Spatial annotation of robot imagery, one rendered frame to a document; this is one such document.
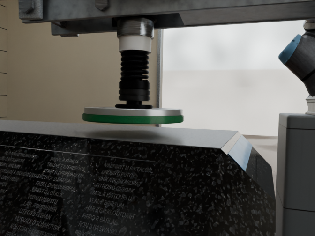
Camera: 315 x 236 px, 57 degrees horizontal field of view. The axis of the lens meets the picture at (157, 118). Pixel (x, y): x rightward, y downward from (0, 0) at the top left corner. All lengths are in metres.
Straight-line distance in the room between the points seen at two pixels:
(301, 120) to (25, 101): 6.44
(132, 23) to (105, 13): 0.06
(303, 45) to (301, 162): 0.55
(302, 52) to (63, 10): 1.19
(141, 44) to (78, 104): 5.83
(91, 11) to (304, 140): 1.10
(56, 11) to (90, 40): 5.74
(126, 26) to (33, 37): 6.64
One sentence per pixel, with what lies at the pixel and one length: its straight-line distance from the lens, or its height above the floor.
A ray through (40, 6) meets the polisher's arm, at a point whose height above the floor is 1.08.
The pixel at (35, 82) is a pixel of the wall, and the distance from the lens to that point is 7.08.
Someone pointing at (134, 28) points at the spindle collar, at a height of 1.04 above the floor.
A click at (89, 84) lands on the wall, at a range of 6.29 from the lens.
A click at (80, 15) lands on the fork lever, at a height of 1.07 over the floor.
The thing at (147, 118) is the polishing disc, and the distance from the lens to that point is 0.54.
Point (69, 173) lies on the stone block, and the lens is 0.54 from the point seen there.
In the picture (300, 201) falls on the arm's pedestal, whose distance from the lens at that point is 1.50.
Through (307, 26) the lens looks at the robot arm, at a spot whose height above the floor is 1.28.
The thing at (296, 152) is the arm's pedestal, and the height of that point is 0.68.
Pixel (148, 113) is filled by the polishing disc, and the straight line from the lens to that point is 0.54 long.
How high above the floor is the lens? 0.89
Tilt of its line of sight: 3 degrees down
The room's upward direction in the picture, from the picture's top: 1 degrees clockwise
